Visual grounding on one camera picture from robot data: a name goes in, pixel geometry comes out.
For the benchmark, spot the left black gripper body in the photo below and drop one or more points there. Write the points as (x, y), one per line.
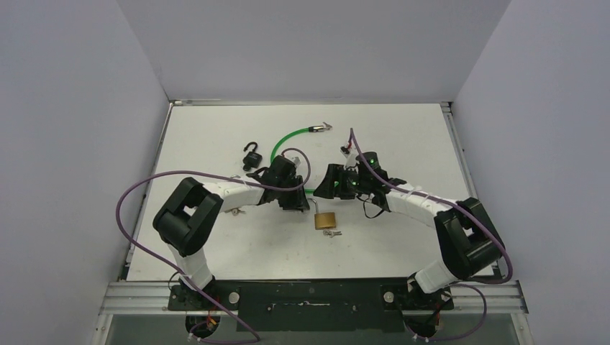
(290, 199)

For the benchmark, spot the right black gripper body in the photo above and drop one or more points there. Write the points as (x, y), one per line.
(334, 178)

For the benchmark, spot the brass padlock keys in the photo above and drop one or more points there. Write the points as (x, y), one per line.
(331, 233)

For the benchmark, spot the black padlock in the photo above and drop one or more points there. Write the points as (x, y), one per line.
(252, 159)

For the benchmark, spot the green cable lock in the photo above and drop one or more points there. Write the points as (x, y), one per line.
(309, 140)

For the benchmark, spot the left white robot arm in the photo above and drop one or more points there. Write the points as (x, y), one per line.
(186, 219)

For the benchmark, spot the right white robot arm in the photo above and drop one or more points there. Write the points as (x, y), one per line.
(467, 239)

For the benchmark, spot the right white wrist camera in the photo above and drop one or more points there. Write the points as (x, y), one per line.
(350, 154)

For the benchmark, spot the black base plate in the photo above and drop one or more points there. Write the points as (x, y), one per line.
(385, 304)

